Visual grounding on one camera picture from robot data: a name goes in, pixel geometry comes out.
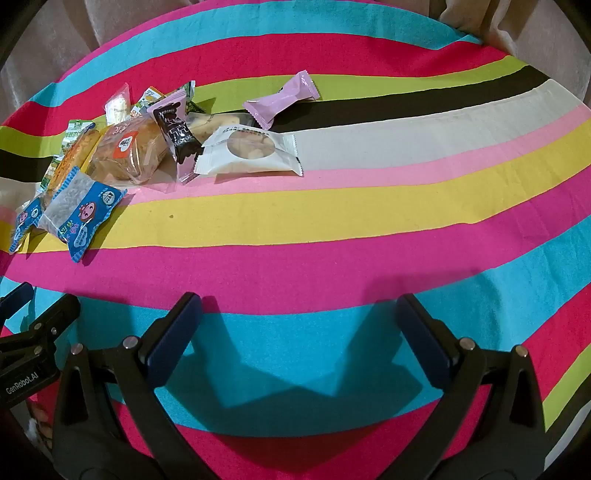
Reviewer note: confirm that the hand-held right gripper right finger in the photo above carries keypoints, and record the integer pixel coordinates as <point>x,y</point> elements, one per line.
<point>425,344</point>

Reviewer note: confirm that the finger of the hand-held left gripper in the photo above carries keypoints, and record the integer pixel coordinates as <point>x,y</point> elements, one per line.
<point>16,295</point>
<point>48,323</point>

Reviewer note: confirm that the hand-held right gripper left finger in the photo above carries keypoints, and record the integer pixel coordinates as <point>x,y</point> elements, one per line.
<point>175,344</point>

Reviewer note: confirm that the white green leaf snack packet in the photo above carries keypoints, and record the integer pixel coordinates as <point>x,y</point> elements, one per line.
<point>76,125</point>
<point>49,174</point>

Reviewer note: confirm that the striped cake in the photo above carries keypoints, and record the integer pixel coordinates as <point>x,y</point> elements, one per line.
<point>124,150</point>

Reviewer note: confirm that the clear packet with white cookie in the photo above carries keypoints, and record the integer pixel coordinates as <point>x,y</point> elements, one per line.
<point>117,104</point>

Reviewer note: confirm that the pink candy-shaped snack packet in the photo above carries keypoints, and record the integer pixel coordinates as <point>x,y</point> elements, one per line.
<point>281,99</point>

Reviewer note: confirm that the person's left hand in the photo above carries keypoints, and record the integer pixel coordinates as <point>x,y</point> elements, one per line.
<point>40,417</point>

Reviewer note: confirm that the blue packet with clear window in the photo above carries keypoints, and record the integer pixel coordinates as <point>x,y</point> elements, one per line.
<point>25,219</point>
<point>78,212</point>

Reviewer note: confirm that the orange cracker packet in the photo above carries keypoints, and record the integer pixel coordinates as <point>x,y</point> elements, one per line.
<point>76,152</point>

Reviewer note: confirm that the striped colourful tablecloth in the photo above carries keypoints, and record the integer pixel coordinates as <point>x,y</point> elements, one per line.
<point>295,221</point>

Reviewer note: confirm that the white packet with round window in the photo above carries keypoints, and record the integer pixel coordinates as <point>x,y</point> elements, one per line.
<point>251,152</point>

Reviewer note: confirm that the black and pink snack packet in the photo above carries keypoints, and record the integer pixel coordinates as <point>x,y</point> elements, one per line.
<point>174,134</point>

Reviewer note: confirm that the clear packet with pale pastry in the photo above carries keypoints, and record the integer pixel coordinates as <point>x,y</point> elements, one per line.
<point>214,122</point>

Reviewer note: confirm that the white green orange snack packet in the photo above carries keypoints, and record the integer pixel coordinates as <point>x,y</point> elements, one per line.
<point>148,99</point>

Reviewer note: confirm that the dark green snack packet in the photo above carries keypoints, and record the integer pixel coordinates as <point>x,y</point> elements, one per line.
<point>189,94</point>

